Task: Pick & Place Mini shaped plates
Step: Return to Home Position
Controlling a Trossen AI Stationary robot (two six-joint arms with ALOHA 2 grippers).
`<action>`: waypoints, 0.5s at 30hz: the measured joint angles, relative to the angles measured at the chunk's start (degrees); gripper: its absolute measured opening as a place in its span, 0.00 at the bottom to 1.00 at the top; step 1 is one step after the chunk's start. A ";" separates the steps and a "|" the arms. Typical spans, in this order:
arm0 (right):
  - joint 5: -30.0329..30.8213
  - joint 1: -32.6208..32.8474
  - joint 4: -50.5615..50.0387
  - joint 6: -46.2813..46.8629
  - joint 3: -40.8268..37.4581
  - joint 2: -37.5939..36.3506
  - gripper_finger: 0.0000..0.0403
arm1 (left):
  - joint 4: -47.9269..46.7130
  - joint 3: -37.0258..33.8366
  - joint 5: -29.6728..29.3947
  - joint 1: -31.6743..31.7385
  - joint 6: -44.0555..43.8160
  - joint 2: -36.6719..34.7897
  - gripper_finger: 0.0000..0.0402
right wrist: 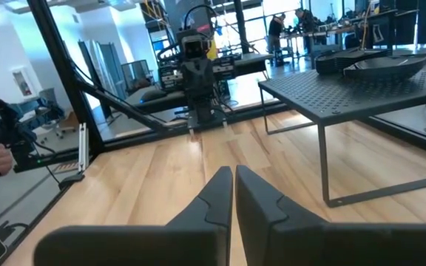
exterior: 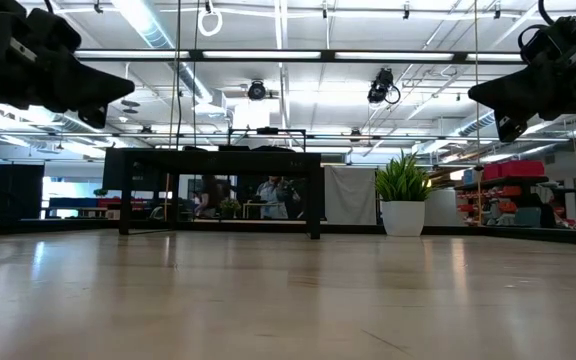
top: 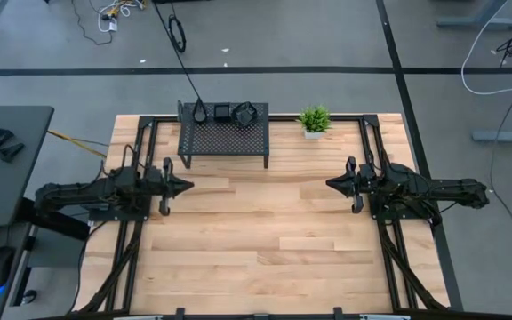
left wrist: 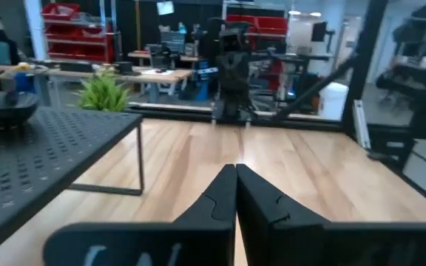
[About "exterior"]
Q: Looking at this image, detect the black partition panel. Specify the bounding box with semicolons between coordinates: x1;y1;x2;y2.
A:
0;162;46;220

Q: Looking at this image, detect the black leaf-shaped mini plate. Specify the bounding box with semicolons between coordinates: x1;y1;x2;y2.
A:
253;144;298;154

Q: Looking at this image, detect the silver ceiling air duct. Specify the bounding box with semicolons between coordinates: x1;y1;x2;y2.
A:
460;110;499;137
117;0;229;119
0;102;134;149

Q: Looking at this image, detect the green plant in white pot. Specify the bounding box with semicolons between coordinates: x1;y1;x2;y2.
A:
373;151;434;238

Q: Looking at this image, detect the black overhead frame bar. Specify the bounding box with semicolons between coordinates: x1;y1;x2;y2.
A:
0;131;576;144
72;47;532;64

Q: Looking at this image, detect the black ceiling-mounted camera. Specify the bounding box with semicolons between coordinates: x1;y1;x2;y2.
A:
366;68;402;106
246;79;268;102

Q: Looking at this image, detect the white hanging curtain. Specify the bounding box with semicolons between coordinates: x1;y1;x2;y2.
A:
324;166;379;225

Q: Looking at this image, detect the person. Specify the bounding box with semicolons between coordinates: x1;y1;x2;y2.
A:
193;174;225;220
255;175;302;220

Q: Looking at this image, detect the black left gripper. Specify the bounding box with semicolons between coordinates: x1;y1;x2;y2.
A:
0;0;136;130

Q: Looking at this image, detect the yellow hanging cord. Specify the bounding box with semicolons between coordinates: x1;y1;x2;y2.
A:
166;0;183;221
472;0;484;226

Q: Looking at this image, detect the bin rack with red bins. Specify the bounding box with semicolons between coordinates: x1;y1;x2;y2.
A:
455;159;576;229

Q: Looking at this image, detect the small background potted plant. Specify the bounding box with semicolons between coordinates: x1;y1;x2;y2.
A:
219;196;243;220

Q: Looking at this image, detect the white hanging ring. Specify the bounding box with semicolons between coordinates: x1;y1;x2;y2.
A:
197;8;224;38

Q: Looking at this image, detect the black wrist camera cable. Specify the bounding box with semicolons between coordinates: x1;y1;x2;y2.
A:
516;0;557;51

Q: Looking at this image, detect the black perforated metal shelf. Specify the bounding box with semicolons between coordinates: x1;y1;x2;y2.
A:
101;147;327;240

